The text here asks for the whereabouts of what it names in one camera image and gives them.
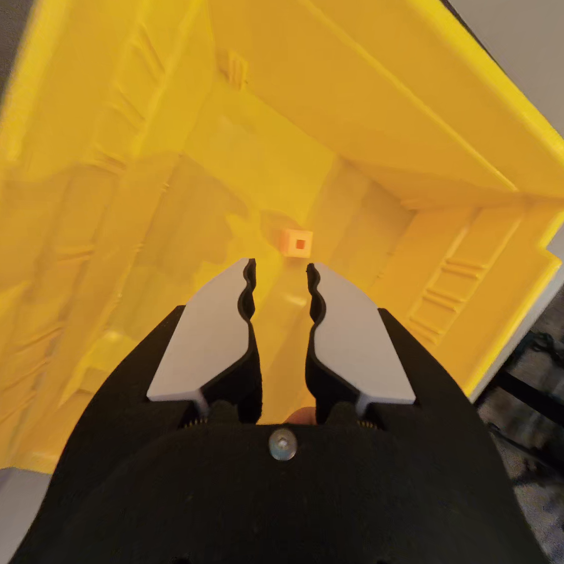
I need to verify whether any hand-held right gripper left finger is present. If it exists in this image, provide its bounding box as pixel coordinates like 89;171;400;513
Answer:
147;258;257;417

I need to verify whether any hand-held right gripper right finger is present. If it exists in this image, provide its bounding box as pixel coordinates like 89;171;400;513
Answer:
307;263;417;417

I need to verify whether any orange cube with square hole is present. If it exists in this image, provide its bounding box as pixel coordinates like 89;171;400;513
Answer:
282;228;314;257

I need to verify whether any yellow plastic bin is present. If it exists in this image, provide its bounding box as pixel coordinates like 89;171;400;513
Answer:
0;0;564;474

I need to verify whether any black cable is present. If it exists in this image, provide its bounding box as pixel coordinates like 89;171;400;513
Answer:
496;370;564;424

